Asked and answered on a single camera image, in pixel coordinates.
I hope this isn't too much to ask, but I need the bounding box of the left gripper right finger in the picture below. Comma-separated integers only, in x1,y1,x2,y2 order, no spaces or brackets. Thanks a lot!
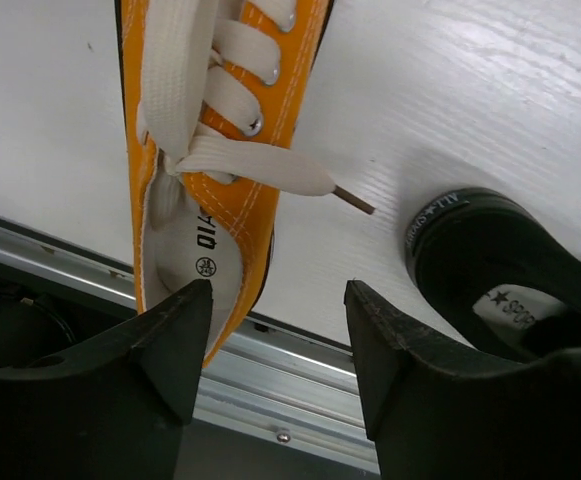
344,280,581,479

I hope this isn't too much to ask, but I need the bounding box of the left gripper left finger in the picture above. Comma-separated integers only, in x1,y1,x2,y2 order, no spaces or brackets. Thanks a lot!
0,280,213,479

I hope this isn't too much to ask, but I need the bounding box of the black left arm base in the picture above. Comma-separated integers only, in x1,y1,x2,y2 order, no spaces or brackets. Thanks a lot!
0,263,136,368

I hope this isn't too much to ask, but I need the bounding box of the black sneaker centre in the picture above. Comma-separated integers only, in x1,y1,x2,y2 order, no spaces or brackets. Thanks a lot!
404,188,581,362

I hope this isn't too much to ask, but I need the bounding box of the orange sneaker front left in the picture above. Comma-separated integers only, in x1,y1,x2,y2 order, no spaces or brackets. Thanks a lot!
116,0,373,358

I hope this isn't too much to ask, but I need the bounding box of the aluminium mounting rail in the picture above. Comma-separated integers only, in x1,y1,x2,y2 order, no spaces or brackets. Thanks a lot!
0,218,379,474

